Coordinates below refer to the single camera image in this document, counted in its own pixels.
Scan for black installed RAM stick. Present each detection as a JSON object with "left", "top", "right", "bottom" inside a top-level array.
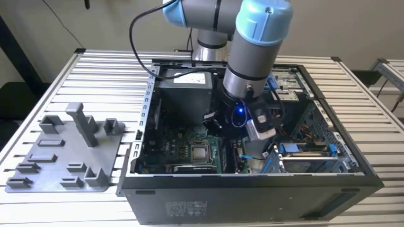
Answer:
[{"left": 219, "top": 140, "right": 229, "bottom": 173}]

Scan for silver wrist webcam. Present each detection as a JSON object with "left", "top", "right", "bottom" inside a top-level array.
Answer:
[{"left": 245, "top": 119, "right": 275, "bottom": 140}]

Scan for grey power supply unit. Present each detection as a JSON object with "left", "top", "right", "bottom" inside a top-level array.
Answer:
[{"left": 155, "top": 69, "right": 213, "bottom": 126}]

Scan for CPU socket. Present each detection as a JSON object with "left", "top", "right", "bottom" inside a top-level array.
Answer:
[{"left": 187, "top": 141, "right": 213, "bottom": 166}]

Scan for silver CPU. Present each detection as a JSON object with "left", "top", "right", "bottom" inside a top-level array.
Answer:
[{"left": 190, "top": 146, "right": 210, "bottom": 164}]

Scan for grey metal drive cage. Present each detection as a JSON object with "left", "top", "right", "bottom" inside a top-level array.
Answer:
[{"left": 266, "top": 67, "right": 313, "bottom": 130}]

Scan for green motherboard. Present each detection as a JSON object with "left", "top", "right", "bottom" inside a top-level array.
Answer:
[{"left": 138, "top": 126, "right": 253, "bottom": 175}]

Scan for hard disk in blue carrier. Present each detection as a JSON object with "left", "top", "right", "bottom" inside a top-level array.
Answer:
[{"left": 262, "top": 141, "right": 339, "bottom": 174}]

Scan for black graphics card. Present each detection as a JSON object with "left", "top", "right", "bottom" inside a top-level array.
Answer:
[{"left": 165, "top": 165, "right": 218, "bottom": 175}]

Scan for perforated metal disk bay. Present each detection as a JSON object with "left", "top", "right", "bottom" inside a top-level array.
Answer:
[{"left": 287, "top": 99, "right": 362, "bottom": 175}]

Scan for black open PC case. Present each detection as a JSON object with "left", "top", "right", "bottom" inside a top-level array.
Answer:
[{"left": 114, "top": 59, "right": 385, "bottom": 225}]

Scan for grey case label sticker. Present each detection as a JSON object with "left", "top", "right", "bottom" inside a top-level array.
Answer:
[{"left": 163, "top": 200, "right": 209, "bottom": 216}]

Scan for grey plastic parts rack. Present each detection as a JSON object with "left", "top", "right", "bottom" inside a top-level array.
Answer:
[{"left": 3, "top": 102, "right": 126, "bottom": 194}]

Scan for aluminium slat side table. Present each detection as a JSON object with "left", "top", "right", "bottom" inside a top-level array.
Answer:
[{"left": 367, "top": 58, "right": 404, "bottom": 95}]

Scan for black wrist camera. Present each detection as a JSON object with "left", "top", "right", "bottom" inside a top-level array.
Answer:
[{"left": 251, "top": 100, "right": 273, "bottom": 133}]

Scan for black camera cable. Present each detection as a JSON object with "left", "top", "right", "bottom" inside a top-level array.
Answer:
[{"left": 267, "top": 78, "right": 286, "bottom": 130}]

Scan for orange data wires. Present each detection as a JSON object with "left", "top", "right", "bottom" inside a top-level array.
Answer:
[{"left": 295, "top": 125, "right": 314, "bottom": 143}]

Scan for thin black hanging cable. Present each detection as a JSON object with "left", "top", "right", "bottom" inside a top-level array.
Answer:
[{"left": 186, "top": 27, "right": 194, "bottom": 52}]

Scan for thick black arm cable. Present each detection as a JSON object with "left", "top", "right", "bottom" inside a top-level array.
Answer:
[{"left": 129, "top": 0, "right": 227, "bottom": 81}]

